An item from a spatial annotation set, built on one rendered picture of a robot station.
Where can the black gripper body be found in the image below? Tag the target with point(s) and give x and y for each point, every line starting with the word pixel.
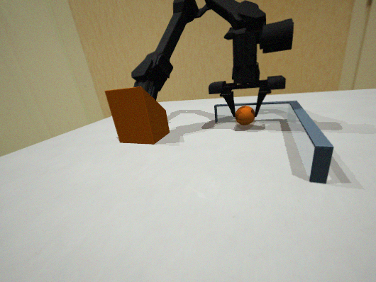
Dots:
pixel 244 71

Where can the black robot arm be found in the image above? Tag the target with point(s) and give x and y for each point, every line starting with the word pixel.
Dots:
pixel 248 29

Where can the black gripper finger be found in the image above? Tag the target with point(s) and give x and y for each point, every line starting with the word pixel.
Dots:
pixel 230 101
pixel 261 96

